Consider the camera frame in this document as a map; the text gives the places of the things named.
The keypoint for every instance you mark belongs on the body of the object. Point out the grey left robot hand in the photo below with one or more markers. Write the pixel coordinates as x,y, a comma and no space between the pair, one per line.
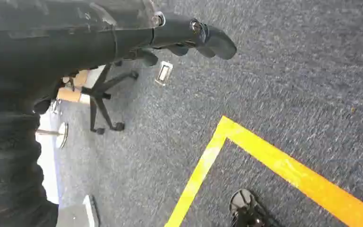
75,47

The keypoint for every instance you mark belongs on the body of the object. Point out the brown cardboard box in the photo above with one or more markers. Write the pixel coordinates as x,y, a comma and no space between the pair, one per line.
72,91

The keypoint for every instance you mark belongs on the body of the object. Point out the black office chair base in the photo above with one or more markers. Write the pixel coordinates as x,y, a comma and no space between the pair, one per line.
101,94

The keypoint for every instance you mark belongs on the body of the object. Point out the round white table base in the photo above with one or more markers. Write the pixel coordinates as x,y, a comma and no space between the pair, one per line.
61,134

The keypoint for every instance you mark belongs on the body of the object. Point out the silver floor socket plate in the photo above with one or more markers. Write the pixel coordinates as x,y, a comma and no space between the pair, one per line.
164,73

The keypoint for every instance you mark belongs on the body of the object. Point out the ribbed grey left arm sleeve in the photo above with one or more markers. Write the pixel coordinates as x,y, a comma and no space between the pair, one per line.
9,169

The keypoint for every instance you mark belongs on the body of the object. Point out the grey white floor box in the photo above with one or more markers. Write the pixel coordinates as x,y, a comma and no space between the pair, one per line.
81,213

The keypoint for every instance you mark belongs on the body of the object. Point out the yellow floor tape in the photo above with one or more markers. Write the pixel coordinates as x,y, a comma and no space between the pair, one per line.
263,163

